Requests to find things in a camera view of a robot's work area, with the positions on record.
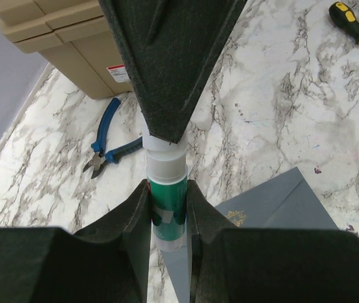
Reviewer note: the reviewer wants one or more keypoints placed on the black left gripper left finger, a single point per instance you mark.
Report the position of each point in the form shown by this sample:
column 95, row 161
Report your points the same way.
column 107, row 261

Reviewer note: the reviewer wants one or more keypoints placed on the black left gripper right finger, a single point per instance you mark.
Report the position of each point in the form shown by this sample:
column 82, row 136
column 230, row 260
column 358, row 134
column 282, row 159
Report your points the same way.
column 231, row 264

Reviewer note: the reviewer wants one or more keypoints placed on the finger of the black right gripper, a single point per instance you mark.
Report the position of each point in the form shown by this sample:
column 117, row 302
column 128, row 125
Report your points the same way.
column 169, row 49

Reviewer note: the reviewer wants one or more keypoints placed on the grey envelope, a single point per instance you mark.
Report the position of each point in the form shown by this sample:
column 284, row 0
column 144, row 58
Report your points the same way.
column 284, row 202

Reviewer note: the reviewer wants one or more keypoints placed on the green white glue stick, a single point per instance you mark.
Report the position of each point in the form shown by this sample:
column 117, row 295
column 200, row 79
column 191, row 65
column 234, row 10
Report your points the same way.
column 167, row 183

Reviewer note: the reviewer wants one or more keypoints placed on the white glue stick cap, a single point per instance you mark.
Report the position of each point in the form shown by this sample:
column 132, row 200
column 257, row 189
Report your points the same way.
column 152, row 143

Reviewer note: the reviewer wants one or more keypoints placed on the tan plastic toolbox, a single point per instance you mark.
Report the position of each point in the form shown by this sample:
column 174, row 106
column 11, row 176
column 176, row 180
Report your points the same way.
column 74, row 37

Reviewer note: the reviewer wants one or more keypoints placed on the yellow black screwdriver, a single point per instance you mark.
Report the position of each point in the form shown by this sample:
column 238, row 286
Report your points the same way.
column 344, row 18

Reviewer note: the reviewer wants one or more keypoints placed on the blue handled pliers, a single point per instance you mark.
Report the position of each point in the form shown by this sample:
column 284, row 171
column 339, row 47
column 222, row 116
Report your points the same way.
column 104, row 151

